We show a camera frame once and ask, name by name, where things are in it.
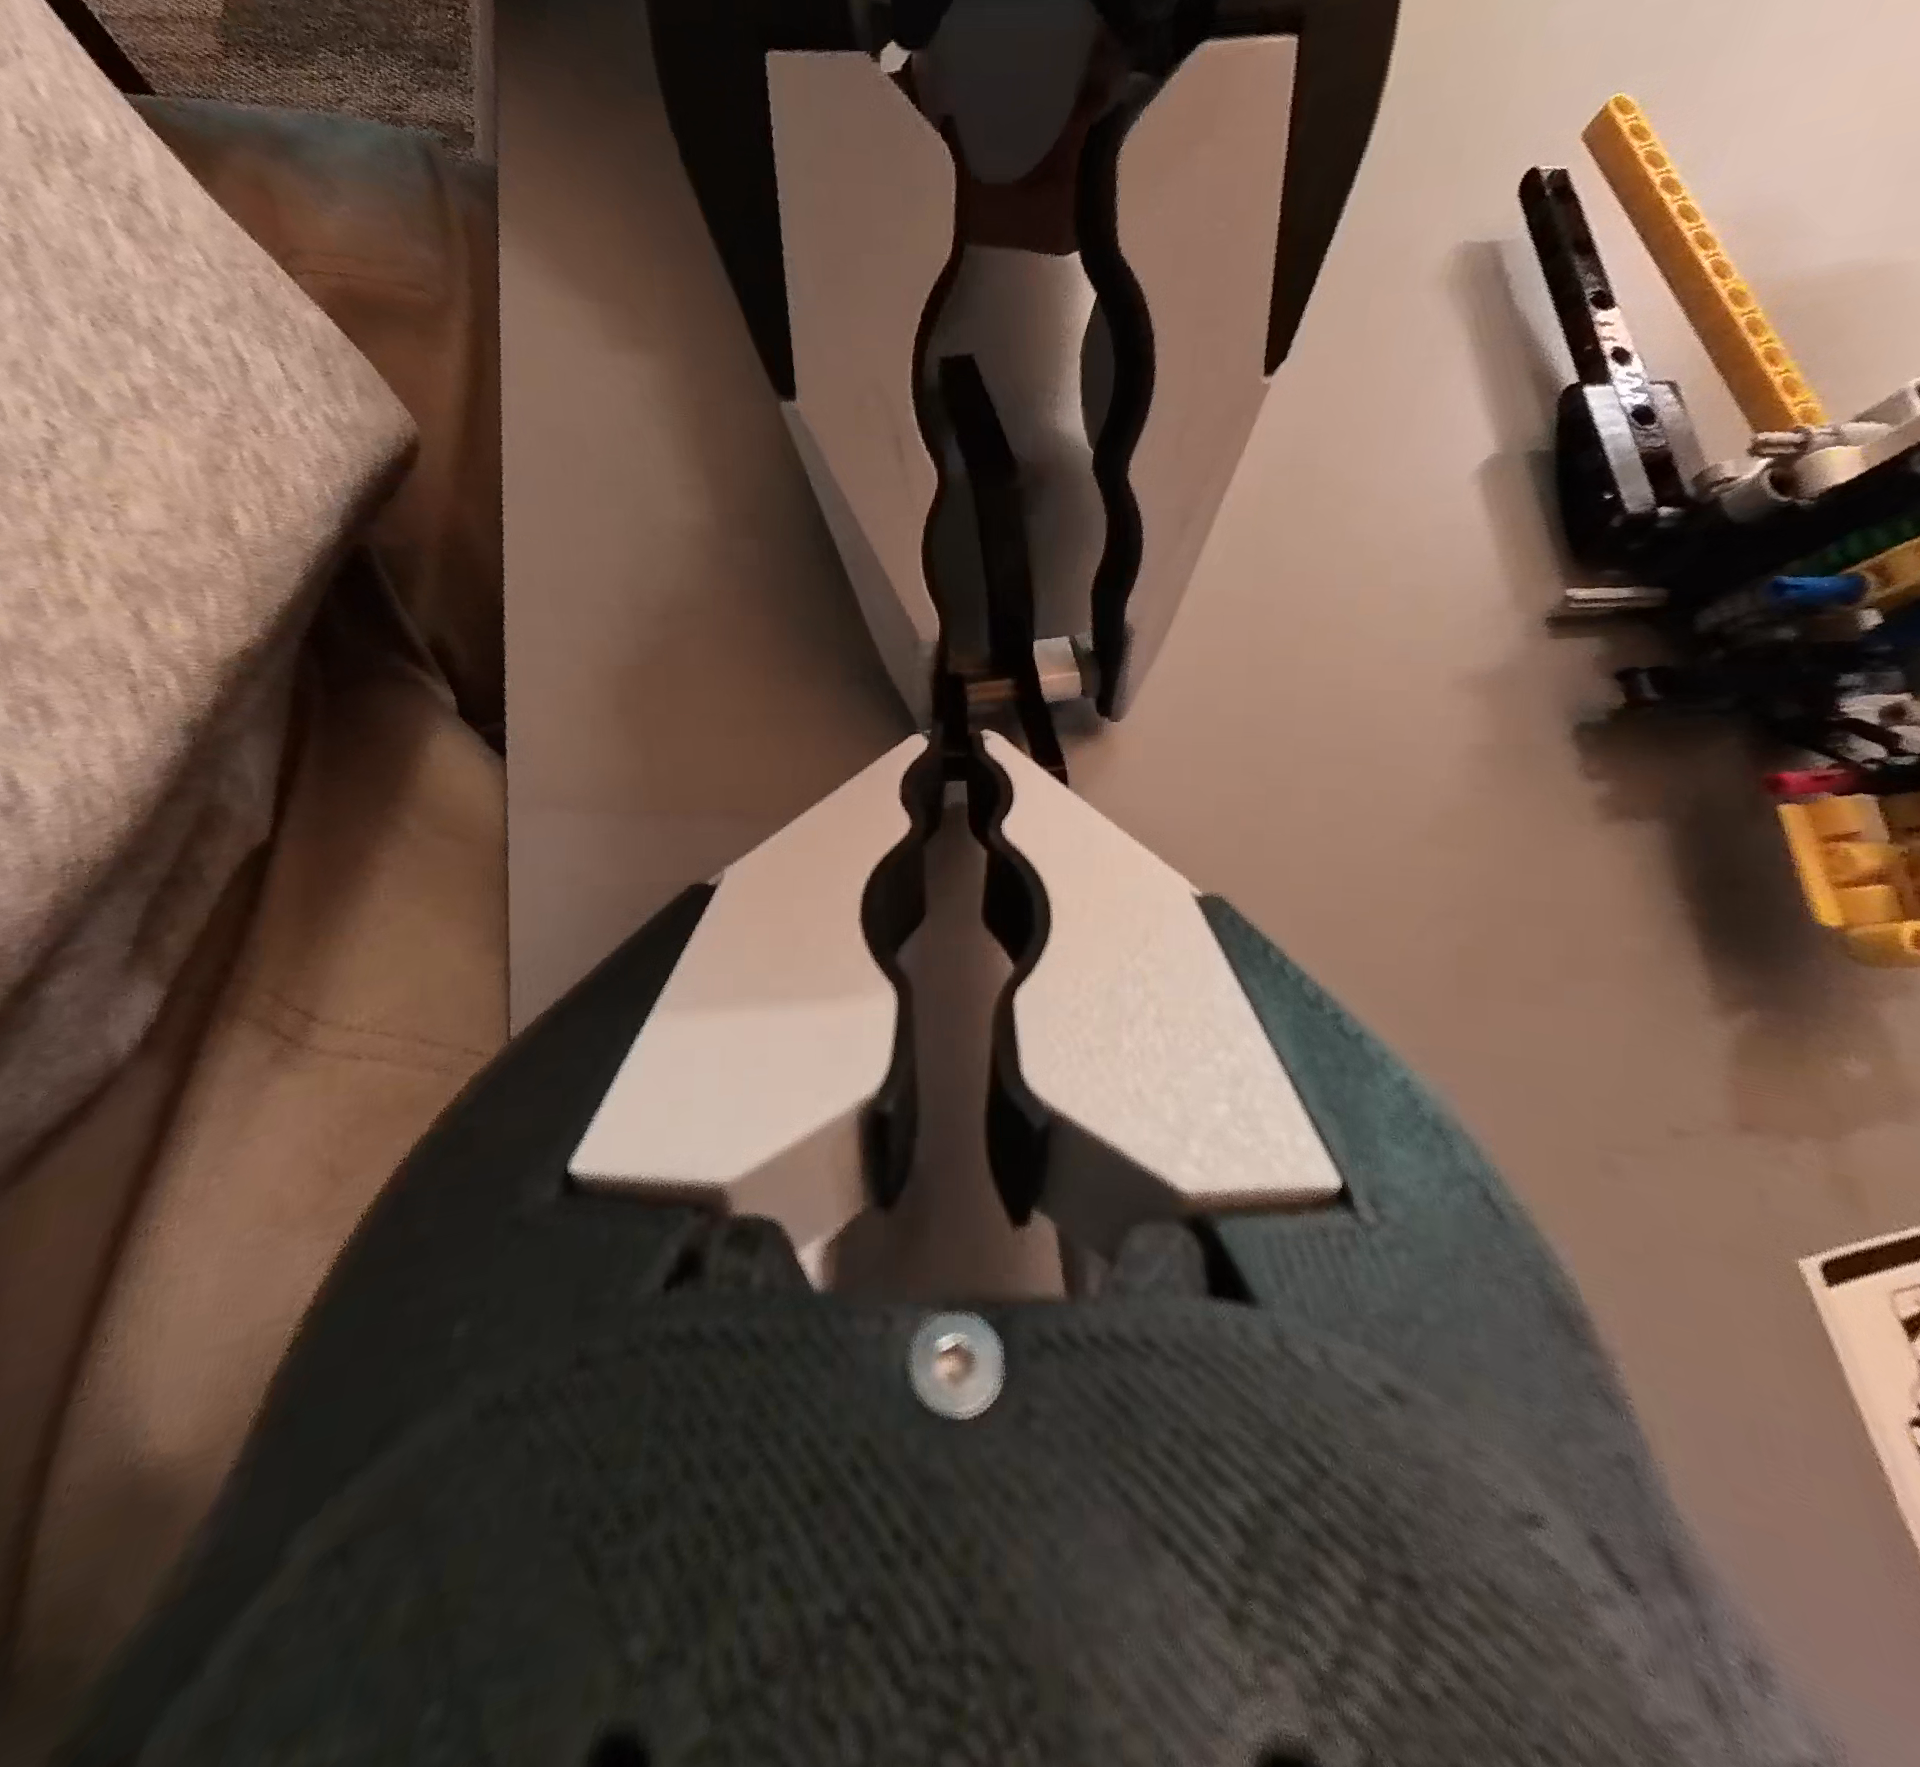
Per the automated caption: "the zebra striped paper sheet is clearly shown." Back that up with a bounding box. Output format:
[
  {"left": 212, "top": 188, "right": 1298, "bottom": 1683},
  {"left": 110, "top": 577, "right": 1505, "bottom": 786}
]
[{"left": 1797, "top": 1232, "right": 1920, "bottom": 1555}]

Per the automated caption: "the black lego beam assembly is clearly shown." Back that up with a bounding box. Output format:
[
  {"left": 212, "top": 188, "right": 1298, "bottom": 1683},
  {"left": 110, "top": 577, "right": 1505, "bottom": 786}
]
[{"left": 933, "top": 355, "right": 1094, "bottom": 782}]

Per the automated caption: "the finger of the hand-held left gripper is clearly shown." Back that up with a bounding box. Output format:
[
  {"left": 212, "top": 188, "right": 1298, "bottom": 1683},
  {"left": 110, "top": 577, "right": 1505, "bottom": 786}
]
[
  {"left": 1076, "top": 31, "right": 1298, "bottom": 727},
  {"left": 766, "top": 49, "right": 969, "bottom": 727}
]

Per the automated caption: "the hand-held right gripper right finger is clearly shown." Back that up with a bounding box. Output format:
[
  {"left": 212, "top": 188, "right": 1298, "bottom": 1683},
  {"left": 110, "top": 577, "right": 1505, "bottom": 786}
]
[{"left": 959, "top": 730, "right": 1347, "bottom": 1302}]

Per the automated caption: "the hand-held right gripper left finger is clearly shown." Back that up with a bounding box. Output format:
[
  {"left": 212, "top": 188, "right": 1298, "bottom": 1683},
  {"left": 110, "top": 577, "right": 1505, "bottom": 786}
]
[{"left": 565, "top": 734, "right": 952, "bottom": 1289}]

